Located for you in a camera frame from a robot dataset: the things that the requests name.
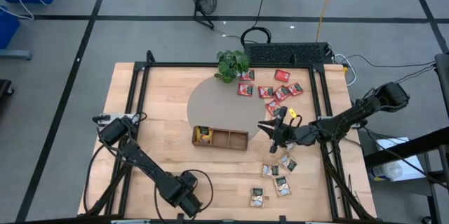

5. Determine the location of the grey cart base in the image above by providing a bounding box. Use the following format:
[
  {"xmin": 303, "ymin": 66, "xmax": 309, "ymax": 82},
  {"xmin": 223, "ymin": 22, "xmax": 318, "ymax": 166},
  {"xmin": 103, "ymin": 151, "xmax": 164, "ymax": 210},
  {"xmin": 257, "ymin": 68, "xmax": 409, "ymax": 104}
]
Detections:
[{"xmin": 0, "ymin": 48, "xmax": 33, "ymax": 60}]

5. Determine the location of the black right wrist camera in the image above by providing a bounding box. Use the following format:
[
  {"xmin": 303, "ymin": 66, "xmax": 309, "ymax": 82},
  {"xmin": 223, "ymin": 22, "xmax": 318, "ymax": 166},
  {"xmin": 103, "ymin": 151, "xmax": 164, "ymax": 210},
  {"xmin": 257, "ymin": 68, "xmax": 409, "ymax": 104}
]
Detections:
[{"xmin": 282, "ymin": 124, "xmax": 299, "ymax": 144}]

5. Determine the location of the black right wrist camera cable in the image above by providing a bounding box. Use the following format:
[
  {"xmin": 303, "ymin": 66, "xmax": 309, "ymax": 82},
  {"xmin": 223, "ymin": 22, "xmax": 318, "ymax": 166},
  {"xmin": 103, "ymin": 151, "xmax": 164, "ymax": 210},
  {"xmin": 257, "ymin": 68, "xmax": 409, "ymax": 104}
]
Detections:
[{"xmin": 288, "ymin": 113, "xmax": 304, "ymax": 130}]

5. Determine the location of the yellow peach tea packet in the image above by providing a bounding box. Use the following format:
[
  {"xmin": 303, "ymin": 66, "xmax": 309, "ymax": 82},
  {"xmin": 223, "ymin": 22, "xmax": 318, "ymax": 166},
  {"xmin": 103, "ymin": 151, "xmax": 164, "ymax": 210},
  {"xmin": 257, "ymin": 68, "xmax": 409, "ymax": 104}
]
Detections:
[{"xmin": 195, "ymin": 126, "xmax": 214, "ymax": 144}]

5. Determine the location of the white box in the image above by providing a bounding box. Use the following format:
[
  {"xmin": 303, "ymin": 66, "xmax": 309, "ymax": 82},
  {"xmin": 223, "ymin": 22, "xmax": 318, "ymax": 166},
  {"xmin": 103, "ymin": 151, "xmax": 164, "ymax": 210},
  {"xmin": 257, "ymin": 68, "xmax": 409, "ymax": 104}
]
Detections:
[{"xmin": 368, "ymin": 136, "xmax": 427, "ymax": 183}]

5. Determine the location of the round grey mat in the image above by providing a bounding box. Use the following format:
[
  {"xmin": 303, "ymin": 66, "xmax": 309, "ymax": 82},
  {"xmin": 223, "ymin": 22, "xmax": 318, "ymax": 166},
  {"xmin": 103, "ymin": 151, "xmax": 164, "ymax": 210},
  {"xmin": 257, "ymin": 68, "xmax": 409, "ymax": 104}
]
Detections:
[{"xmin": 186, "ymin": 74, "xmax": 267, "ymax": 141}]

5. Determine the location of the black floor cable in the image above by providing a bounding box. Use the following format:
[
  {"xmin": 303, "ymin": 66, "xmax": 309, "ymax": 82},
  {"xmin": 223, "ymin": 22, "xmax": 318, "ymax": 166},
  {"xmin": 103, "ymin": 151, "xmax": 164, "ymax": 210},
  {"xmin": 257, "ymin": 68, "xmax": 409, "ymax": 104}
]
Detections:
[
  {"xmin": 345, "ymin": 54, "xmax": 436, "ymax": 69},
  {"xmin": 392, "ymin": 65, "xmax": 436, "ymax": 84}
]

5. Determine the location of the black metal shelf frame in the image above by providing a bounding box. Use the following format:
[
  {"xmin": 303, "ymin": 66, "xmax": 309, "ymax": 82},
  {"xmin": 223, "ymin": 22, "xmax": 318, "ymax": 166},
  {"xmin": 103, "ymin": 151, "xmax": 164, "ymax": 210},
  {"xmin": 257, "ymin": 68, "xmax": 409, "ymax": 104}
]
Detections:
[{"xmin": 363, "ymin": 53, "xmax": 449, "ymax": 224}]

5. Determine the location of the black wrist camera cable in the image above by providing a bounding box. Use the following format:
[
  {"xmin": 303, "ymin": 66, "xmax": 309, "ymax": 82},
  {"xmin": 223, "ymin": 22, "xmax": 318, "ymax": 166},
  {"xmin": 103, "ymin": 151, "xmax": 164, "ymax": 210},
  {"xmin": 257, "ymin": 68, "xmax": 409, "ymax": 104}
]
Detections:
[
  {"xmin": 288, "ymin": 113, "xmax": 304, "ymax": 130},
  {"xmin": 180, "ymin": 169, "xmax": 215, "ymax": 214}
]

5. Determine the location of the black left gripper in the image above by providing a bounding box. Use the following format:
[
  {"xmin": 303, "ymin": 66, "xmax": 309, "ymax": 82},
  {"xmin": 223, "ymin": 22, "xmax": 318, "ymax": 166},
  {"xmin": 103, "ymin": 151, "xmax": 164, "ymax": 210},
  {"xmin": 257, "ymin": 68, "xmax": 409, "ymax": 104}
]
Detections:
[{"xmin": 156, "ymin": 171, "xmax": 204, "ymax": 219}]

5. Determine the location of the black mesh computer case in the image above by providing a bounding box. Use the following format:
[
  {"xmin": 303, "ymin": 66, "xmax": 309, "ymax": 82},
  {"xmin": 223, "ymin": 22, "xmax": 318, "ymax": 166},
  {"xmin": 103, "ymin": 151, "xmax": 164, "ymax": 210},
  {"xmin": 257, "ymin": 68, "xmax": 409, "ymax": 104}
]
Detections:
[{"xmin": 243, "ymin": 41, "xmax": 333, "ymax": 65}]

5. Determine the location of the white power cable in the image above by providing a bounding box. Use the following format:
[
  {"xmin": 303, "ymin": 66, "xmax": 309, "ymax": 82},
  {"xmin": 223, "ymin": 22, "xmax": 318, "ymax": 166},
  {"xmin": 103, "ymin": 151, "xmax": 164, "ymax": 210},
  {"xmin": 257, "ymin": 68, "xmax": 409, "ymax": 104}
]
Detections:
[{"xmin": 333, "ymin": 53, "xmax": 358, "ymax": 88}]

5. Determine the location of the yellow hanging cable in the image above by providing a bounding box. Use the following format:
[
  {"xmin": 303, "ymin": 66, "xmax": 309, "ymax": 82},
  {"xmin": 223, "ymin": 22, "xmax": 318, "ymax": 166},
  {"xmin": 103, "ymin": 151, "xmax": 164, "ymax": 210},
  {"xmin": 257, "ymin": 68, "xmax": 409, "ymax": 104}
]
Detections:
[{"xmin": 315, "ymin": 0, "xmax": 340, "ymax": 42}]

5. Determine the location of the black left wrist camera cable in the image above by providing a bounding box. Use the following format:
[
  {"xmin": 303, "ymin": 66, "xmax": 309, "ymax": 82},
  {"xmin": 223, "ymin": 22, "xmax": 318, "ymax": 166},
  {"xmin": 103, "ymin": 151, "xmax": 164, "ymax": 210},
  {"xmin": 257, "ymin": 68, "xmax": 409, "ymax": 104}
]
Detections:
[{"xmin": 180, "ymin": 169, "xmax": 215, "ymax": 214}]

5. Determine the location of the wooden three-compartment tea box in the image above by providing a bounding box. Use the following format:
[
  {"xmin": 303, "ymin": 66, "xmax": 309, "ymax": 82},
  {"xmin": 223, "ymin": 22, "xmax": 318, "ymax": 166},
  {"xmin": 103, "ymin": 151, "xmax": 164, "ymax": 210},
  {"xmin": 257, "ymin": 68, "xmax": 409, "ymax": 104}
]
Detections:
[{"xmin": 192, "ymin": 125, "xmax": 249, "ymax": 152}]

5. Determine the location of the black hanging cable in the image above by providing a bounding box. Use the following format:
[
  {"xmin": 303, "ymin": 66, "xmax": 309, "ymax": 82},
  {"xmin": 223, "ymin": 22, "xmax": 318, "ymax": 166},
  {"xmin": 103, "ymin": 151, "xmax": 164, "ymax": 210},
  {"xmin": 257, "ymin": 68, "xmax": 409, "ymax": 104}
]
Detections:
[{"xmin": 240, "ymin": 0, "xmax": 273, "ymax": 46}]

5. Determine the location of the green potted plant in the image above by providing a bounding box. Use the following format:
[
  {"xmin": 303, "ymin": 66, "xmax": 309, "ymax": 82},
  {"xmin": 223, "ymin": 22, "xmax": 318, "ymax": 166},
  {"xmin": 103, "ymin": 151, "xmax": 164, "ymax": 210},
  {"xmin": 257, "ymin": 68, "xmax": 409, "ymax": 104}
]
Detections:
[{"xmin": 214, "ymin": 49, "xmax": 250, "ymax": 84}]

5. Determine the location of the black metal table frame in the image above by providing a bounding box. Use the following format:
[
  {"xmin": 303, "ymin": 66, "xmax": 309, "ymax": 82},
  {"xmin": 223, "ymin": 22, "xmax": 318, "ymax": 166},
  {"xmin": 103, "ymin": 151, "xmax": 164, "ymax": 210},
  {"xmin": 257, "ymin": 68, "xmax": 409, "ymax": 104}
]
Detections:
[{"xmin": 83, "ymin": 50, "xmax": 376, "ymax": 223}]

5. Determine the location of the black chair base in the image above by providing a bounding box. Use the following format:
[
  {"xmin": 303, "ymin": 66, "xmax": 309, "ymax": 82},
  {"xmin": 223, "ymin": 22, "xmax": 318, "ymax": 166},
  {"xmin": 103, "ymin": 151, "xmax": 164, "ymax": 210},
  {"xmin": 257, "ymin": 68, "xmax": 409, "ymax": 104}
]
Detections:
[{"xmin": 0, "ymin": 79, "xmax": 15, "ymax": 98}]

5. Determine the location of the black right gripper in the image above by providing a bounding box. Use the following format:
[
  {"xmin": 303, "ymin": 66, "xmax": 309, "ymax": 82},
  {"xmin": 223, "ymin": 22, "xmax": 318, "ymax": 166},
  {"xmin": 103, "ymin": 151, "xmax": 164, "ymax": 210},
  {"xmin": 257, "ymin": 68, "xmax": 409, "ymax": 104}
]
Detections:
[{"xmin": 257, "ymin": 106, "xmax": 300, "ymax": 153}]

